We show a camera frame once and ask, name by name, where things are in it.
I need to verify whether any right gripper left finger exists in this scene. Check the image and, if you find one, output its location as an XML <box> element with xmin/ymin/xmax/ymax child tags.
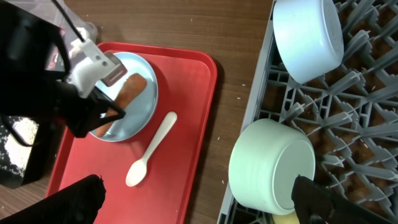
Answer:
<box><xmin>1</xmin><ymin>174</ymin><xmax>106</xmax><ymax>224</ymax></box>

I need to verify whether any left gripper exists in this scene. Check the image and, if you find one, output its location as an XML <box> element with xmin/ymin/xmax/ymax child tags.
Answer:
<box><xmin>52</xmin><ymin>80</ymin><xmax>126</xmax><ymax>138</ymax></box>

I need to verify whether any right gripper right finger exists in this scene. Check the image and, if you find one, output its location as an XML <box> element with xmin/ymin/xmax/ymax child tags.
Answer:
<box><xmin>291</xmin><ymin>175</ymin><xmax>392</xmax><ymax>224</ymax></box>

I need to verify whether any large light blue plate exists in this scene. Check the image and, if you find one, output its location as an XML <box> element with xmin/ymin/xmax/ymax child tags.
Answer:
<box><xmin>96</xmin><ymin>52</ymin><xmax>159</xmax><ymax>142</ymax></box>

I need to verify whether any yellow plastic cup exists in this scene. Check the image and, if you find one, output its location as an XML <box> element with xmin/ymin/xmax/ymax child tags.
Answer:
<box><xmin>272</xmin><ymin>212</ymin><xmax>300</xmax><ymax>224</ymax></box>

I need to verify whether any orange carrot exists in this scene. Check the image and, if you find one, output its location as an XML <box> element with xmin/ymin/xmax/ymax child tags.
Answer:
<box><xmin>96</xmin><ymin>73</ymin><xmax>147</xmax><ymax>138</ymax></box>

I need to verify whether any white plastic spoon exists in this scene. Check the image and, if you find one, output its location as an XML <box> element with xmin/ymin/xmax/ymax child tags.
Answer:
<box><xmin>125</xmin><ymin>111</ymin><xmax>177</xmax><ymax>187</ymax></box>

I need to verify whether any mint green bowl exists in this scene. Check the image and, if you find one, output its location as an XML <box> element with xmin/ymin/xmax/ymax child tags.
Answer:
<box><xmin>228</xmin><ymin>119</ymin><xmax>315</xmax><ymax>215</ymax></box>

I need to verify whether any white rice pile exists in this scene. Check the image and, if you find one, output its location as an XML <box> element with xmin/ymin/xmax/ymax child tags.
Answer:
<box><xmin>1</xmin><ymin>118</ymin><xmax>39</xmax><ymax>176</ymax></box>

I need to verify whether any small light blue bowl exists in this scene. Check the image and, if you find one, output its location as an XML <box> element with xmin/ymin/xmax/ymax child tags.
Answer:
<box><xmin>273</xmin><ymin>0</ymin><xmax>344</xmax><ymax>84</ymax></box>

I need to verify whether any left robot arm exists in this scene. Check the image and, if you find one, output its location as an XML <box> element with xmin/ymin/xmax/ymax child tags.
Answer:
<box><xmin>1</xmin><ymin>1</ymin><xmax>126</xmax><ymax>189</ymax></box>

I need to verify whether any grey dishwasher rack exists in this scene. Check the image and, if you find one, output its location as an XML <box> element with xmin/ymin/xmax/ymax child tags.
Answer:
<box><xmin>216</xmin><ymin>0</ymin><xmax>398</xmax><ymax>224</ymax></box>

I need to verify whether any red serving tray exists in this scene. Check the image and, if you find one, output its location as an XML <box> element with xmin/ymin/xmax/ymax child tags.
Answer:
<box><xmin>47</xmin><ymin>42</ymin><xmax>217</xmax><ymax>223</ymax></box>

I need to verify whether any black tray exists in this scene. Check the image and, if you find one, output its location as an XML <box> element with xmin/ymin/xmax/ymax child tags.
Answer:
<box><xmin>1</xmin><ymin>116</ymin><xmax>47</xmax><ymax>189</ymax></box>

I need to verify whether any clear plastic bin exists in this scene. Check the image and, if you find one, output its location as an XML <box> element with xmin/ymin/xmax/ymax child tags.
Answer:
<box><xmin>6</xmin><ymin>0</ymin><xmax>98</xmax><ymax>71</ymax></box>

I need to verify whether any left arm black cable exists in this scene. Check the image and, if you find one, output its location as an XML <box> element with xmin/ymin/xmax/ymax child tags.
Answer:
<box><xmin>51</xmin><ymin>0</ymin><xmax>86</xmax><ymax>44</ymax></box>

